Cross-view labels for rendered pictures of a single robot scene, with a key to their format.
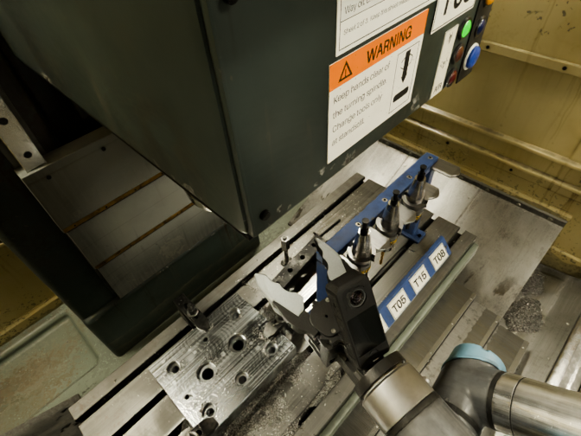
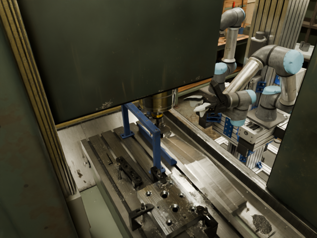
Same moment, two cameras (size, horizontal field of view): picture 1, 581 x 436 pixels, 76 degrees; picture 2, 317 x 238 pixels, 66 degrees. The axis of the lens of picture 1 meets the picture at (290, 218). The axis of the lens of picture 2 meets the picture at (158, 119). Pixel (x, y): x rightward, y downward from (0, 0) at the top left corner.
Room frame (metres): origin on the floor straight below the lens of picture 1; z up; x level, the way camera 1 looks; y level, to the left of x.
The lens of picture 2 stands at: (0.27, 0.99, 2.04)
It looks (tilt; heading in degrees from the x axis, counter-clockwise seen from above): 34 degrees down; 282
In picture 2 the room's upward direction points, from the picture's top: 1 degrees counter-clockwise
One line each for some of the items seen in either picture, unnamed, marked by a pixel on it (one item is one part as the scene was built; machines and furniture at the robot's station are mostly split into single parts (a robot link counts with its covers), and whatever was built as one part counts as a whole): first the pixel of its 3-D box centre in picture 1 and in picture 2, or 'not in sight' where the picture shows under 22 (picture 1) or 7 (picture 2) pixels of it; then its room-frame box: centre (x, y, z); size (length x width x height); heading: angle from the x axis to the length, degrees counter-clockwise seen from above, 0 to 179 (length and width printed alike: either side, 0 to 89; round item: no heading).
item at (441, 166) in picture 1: (447, 169); not in sight; (0.76, -0.44, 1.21); 0.07 x 0.05 x 0.01; 42
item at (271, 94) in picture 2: not in sight; (271, 96); (-0.21, -0.63, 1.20); 0.13 x 0.12 x 0.14; 138
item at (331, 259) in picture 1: (330, 269); (192, 102); (0.31, -0.05, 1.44); 0.09 x 0.03 x 0.06; 6
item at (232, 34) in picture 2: not in sight; (230, 43); (0.08, -1.10, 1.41); 0.15 x 0.12 x 0.55; 60
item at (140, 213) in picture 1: (154, 200); (71, 198); (0.79, 0.39, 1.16); 0.48 x 0.05 x 0.51; 132
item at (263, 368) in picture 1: (224, 361); (169, 204); (0.38, 0.20, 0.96); 0.29 x 0.23 x 0.05; 132
